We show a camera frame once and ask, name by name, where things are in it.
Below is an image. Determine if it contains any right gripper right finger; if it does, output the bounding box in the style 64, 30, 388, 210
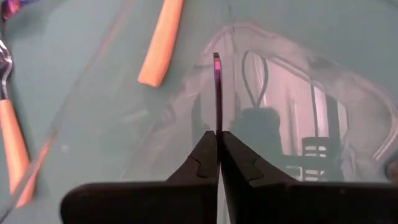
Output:
220, 130, 398, 224

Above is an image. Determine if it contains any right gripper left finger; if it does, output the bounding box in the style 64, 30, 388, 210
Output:
60, 130, 219, 224

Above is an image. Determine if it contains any clear plastic bin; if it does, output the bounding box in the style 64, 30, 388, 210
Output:
0, 0, 398, 218

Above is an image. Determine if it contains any orange-handled silver fork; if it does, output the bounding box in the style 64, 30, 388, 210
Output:
137, 0, 185, 89
0, 39, 39, 210

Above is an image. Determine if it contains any green table mat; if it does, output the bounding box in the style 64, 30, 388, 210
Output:
0, 0, 398, 224

